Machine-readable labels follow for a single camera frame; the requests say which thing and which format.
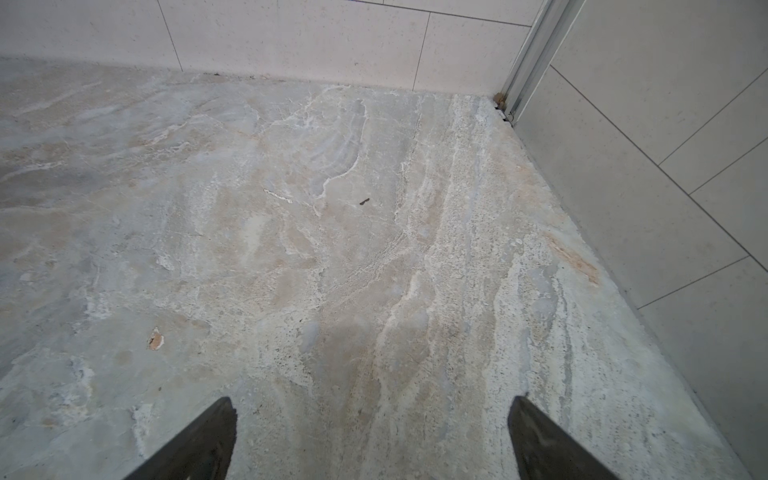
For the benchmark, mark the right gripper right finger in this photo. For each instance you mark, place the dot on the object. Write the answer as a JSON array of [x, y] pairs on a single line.
[[543, 450]]

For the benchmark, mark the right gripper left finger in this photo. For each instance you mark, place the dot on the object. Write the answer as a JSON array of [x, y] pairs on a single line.
[[202, 450]]

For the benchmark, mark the right corner aluminium post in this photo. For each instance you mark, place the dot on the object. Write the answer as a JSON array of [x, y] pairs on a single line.
[[551, 26]]

